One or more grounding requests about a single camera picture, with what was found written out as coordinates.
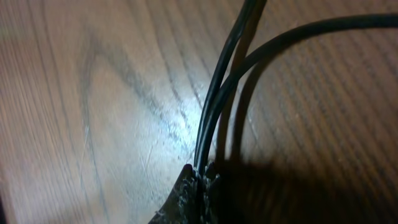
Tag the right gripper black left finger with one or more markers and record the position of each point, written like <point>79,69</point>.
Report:
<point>181,205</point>

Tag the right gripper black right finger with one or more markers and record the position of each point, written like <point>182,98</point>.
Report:
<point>220,200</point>

